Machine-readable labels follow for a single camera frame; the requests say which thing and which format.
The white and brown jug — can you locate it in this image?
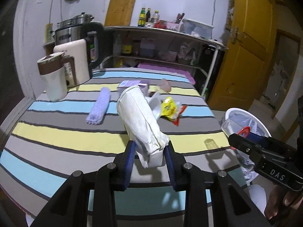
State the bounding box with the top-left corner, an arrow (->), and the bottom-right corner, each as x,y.
37,52 -> 77,102

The small clear plastic cup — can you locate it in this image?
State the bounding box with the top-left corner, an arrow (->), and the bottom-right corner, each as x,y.
204,139 -> 217,150

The purple plastic jug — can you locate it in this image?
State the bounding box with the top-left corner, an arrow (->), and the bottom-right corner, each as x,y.
140,39 -> 157,57

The white trash bin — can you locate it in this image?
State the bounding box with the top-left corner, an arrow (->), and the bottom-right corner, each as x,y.
221,112 -> 270,182
221,107 -> 273,218

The purple drink carton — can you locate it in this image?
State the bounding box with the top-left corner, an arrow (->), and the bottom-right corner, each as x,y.
117,80 -> 150,97

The bundle of plastic bags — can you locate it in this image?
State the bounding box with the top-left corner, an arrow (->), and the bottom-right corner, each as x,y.
179,43 -> 197,59

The steel steamer pot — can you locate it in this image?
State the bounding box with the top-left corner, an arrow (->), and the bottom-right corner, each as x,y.
57,12 -> 94,29

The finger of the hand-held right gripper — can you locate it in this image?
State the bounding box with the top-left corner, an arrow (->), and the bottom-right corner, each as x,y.
228,134 -> 263,161
247,132 -> 271,147

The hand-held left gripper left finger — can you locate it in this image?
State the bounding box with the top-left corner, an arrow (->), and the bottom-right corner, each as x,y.
31,140 -> 136,227

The cream appliance jug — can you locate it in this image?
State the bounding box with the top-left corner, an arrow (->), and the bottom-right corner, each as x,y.
53,39 -> 91,88

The yellow wooden door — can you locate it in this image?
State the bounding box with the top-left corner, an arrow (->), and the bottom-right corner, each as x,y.
208,0 -> 281,111

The wall power strip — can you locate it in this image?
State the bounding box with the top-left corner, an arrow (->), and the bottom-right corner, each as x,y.
45,23 -> 53,43

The yellow snack packet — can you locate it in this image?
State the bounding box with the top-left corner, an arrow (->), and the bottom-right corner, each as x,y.
160,96 -> 178,119

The metal shelf rack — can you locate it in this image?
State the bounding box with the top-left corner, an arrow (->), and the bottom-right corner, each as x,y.
103,26 -> 229,100

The pink plastic piece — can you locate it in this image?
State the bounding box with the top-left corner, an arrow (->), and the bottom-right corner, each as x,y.
159,79 -> 172,93

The clear storage box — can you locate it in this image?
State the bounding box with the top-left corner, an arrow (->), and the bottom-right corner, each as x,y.
182,18 -> 215,39

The lavender knit cloth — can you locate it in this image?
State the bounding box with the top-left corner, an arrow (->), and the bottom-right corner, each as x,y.
86,87 -> 112,125

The red plastic scrap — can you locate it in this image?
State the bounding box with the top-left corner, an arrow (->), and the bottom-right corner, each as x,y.
238,126 -> 251,138

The white plastic wrapper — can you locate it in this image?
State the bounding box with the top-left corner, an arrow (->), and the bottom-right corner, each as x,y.
148,91 -> 164,119

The wooden cutting board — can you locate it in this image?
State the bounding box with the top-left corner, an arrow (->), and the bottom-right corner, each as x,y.
104,0 -> 137,27

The red snack wrapper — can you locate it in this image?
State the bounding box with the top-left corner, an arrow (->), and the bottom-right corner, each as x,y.
172,104 -> 188,126

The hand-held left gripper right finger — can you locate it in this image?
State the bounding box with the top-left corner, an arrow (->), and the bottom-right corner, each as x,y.
164,144 -> 273,227

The white paper bag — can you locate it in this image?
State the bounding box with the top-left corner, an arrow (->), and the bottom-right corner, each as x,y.
117,86 -> 170,169

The yellow label bottle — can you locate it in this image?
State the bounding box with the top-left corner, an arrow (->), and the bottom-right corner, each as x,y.
122,37 -> 133,56

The striped tablecloth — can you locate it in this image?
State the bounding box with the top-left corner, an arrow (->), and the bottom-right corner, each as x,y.
0,67 -> 251,220

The person's right hand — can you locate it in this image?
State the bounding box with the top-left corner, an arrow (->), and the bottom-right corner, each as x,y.
265,184 -> 303,220

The pink container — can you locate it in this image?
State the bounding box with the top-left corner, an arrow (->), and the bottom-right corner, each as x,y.
166,21 -> 180,31

